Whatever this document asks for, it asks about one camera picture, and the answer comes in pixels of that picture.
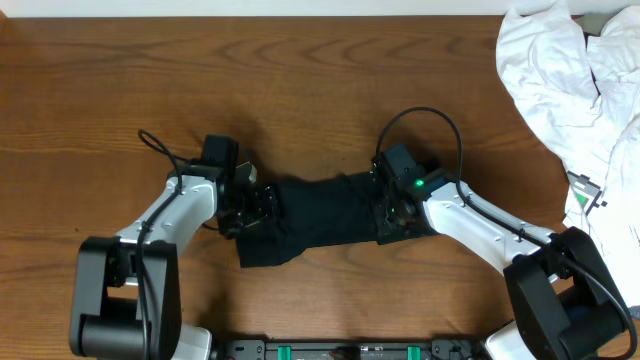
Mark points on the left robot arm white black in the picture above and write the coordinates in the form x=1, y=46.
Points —
x=127, y=302

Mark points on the white clothes pile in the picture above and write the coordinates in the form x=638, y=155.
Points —
x=579, y=95

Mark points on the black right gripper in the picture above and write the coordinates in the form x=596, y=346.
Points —
x=383, y=225

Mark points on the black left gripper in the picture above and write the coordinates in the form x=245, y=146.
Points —
x=265, y=203

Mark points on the black t-shirt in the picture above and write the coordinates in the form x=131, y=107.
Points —
x=325, y=213

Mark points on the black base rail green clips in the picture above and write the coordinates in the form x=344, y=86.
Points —
x=437, y=349

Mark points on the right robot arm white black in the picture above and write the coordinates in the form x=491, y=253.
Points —
x=564, y=300

